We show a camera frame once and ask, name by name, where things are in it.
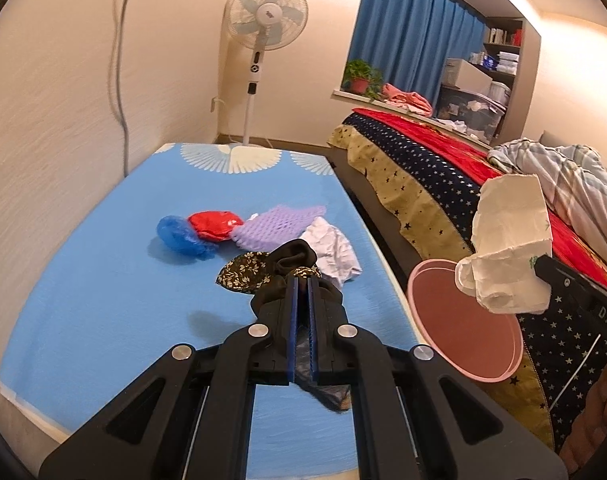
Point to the purple foam net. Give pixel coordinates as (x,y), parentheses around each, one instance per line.
(273,222)

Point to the blue plastic bag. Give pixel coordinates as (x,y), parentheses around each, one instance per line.
(178,235)

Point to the white paper bag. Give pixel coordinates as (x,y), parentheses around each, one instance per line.
(508,220)

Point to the cardboard box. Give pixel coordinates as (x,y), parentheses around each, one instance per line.
(466,72)

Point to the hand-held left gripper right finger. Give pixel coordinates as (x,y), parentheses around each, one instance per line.
(313,330)

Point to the clear storage box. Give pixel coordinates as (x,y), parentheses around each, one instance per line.
(463,105)

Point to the pink basin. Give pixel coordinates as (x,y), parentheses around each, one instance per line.
(463,325)

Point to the white paper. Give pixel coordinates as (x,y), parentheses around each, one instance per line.
(328,250)

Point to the white standing fan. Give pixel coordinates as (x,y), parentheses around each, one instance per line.
(266,10)

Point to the pink clothes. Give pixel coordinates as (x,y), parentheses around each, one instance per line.
(408,100)

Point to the starry navy blanket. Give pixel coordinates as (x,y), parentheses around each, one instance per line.
(418,170)

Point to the blue printed table mat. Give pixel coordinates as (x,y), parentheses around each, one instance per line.
(108,285)

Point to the striped quilt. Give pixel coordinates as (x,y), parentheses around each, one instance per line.
(573,175)

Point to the dark floral cloth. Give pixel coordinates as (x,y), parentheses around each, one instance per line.
(241,270)

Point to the black cloth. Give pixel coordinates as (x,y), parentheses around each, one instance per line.
(293,255)

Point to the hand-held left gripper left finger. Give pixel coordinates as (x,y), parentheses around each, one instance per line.
(291,330)

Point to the person's right forearm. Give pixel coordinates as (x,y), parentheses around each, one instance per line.
(603,410)

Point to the red plastic bag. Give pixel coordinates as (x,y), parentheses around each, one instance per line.
(211,225)

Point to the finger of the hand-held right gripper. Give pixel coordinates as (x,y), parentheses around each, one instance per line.
(563,272)

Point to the potted green plant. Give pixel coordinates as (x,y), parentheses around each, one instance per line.
(359,72)

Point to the blue curtain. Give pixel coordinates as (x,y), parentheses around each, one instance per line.
(413,35)

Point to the red blanket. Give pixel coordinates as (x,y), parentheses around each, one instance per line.
(433,135)

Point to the wooden shelf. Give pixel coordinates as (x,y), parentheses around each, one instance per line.
(503,45)

